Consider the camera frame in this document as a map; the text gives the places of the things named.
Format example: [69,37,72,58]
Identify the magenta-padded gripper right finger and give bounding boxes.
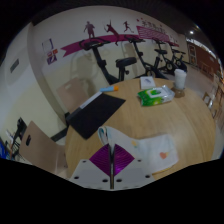
[112,144,156,191]

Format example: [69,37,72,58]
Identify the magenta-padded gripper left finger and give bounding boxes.
[69,143,113,190]

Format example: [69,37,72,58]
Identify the white printed towel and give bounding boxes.
[97,125,180,175]

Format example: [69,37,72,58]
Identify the black mouse pad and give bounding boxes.
[65,93,127,140]

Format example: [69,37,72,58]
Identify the white flat strip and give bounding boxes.
[79,91,104,110]

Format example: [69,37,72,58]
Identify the wooden chair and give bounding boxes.
[18,120,69,176]
[56,77,89,114]

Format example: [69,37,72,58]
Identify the green wet wipes pack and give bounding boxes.
[137,84,176,107]

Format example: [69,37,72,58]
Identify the blue and orange tube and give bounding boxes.
[99,85,120,93]

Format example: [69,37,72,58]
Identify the small white box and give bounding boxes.
[139,76,156,90]

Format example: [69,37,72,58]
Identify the round brown coaster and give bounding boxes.
[171,87,186,98]

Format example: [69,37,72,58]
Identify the black rack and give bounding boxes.
[0,117,28,161]

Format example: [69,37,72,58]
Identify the white cup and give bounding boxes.
[173,68,188,91]

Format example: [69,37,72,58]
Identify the black exercise bike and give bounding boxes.
[168,43,188,73]
[151,39,176,76]
[79,37,138,85]
[124,34,169,80]

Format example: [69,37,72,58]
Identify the group of wooden chairs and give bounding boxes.
[201,74,224,131]

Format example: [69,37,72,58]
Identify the wall posters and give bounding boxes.
[41,38,59,65]

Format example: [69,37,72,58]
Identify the dark wall sign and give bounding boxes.
[9,58,20,74]

